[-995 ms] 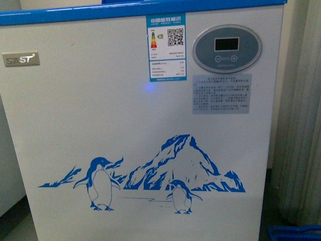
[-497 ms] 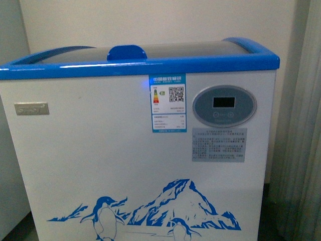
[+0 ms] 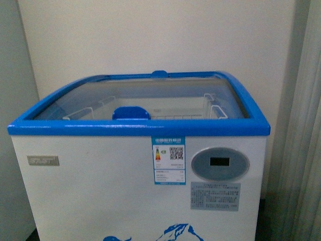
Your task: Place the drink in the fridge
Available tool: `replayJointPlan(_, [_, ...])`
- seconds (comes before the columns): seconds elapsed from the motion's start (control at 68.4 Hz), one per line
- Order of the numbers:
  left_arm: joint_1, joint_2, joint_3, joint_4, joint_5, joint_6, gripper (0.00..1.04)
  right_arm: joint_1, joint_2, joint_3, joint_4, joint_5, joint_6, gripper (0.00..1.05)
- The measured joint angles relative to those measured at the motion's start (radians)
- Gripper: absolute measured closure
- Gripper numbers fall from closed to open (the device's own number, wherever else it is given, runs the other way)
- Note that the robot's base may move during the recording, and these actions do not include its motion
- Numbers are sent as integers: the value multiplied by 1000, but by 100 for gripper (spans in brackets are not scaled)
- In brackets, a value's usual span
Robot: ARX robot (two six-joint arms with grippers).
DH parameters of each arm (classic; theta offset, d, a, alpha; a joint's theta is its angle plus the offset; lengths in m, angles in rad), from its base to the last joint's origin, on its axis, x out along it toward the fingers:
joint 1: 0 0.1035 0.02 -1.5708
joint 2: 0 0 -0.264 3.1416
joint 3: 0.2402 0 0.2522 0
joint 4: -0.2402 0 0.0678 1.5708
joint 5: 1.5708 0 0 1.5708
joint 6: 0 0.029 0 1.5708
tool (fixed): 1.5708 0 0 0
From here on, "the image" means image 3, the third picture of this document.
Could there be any sliding glass freezer lid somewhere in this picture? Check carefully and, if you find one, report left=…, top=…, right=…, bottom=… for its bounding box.
left=35, top=77, right=248, bottom=121

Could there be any energy rating label sticker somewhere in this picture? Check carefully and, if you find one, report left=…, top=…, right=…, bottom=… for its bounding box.
left=151, top=136, right=186, bottom=185

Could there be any white chest freezer blue trim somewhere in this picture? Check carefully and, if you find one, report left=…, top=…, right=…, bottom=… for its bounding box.
left=8, top=71, right=270, bottom=240

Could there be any grey oval control panel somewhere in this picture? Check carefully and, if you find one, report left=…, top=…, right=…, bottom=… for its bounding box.
left=191, top=148, right=250, bottom=181

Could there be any grey instruction text sticker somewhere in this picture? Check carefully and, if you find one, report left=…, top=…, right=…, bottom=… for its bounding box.
left=190, top=182, right=241, bottom=211

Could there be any silver brand logo plate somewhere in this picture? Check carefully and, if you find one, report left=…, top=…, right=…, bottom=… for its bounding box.
left=27, top=156, right=60, bottom=166

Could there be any grey pleated curtain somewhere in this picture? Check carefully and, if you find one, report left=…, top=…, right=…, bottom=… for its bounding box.
left=266, top=1, right=320, bottom=240

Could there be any white wire freezer basket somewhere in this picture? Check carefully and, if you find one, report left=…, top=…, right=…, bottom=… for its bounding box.
left=62, top=93, right=229, bottom=121

